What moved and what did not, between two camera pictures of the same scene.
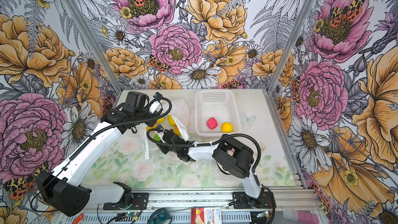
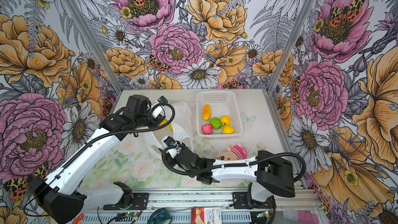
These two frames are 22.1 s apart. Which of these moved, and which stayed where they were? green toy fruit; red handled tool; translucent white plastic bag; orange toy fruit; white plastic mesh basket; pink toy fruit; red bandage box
Moved: pink toy fruit; green toy fruit; translucent white plastic bag; orange toy fruit
Stayed: white plastic mesh basket; red handled tool; red bandage box
